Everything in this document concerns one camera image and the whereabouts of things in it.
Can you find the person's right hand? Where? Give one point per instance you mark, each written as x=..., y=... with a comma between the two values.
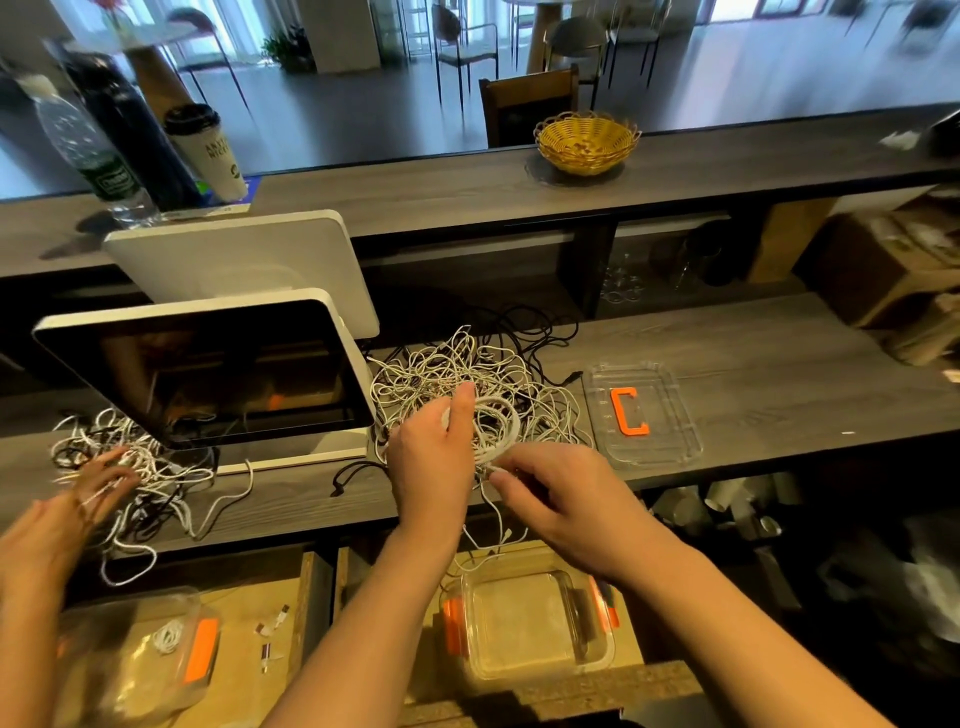
x=578, y=510

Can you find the person's left hand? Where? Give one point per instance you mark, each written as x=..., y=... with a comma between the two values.
x=435, y=465

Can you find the clear container drawer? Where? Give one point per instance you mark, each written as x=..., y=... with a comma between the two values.
x=525, y=623
x=128, y=675

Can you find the person's right forearm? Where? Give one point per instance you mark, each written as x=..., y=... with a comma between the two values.
x=735, y=653

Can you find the person's left forearm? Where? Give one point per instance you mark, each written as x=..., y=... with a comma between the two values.
x=368, y=645

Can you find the brown cardboard box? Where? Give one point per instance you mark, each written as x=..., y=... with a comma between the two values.
x=885, y=263

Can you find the pile of white containers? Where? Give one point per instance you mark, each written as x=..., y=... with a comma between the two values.
x=720, y=503

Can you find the wooden drawer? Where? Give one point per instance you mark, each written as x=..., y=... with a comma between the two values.
x=285, y=698
x=653, y=660

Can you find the white touchscreen monitor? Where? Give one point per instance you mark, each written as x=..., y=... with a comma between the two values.
x=203, y=368

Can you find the white customer display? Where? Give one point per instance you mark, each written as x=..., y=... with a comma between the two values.
x=248, y=270

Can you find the grey wooden bar counter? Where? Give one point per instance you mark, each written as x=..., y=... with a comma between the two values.
x=420, y=188

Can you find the blue white notebook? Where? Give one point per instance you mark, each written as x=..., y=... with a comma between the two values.
x=248, y=192

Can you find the flat cardboard sheet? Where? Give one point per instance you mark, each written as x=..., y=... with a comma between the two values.
x=803, y=240

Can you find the yellow woven basket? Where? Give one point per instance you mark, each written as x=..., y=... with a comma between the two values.
x=587, y=143

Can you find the brown wooden chair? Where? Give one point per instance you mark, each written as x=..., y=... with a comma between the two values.
x=528, y=105

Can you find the white paper coffee cup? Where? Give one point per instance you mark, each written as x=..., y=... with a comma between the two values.
x=207, y=150

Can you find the black metal chair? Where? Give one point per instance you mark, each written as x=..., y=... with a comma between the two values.
x=203, y=23
x=575, y=38
x=458, y=30

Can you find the green potted plant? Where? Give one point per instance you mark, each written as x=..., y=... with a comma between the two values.
x=285, y=48

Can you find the black thermos bottle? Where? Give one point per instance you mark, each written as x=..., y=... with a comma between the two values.
x=135, y=128

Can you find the clear plastic water bottle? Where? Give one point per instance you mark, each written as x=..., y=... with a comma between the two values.
x=90, y=158

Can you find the round wooden table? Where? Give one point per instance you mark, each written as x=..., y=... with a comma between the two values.
x=543, y=15
x=143, y=38

